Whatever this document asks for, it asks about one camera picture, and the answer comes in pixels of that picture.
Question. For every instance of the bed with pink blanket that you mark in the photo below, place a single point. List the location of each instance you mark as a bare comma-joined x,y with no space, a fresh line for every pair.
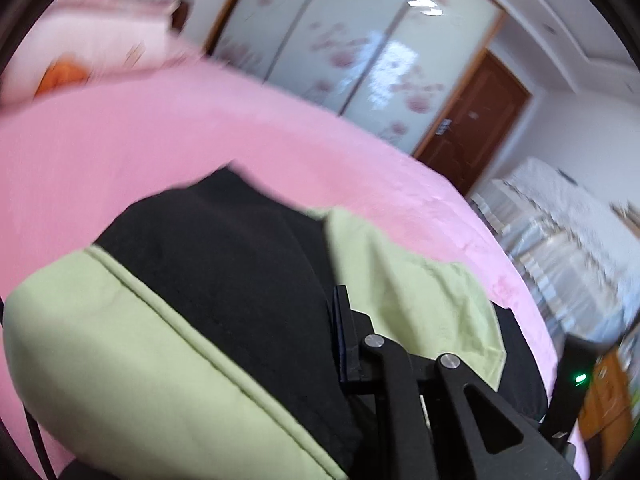
150,135

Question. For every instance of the green and black hooded jacket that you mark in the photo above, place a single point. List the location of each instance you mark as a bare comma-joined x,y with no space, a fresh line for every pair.
225,285

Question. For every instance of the furniture under white lace cover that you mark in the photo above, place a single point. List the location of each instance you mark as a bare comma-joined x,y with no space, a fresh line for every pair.
560,240

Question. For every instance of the brown wooden door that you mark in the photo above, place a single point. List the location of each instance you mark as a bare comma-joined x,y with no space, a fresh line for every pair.
475,120

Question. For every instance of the pink pillow with orange print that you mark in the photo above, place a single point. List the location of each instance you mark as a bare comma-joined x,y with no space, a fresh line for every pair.
100,55

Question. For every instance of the wardrobe with floral sliding doors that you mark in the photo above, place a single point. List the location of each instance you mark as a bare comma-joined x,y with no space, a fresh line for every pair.
360,45

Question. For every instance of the wooden cabinet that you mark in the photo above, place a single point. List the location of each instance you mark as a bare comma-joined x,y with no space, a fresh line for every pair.
607,405

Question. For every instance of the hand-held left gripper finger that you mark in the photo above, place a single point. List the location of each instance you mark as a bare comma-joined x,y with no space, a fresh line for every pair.
345,340

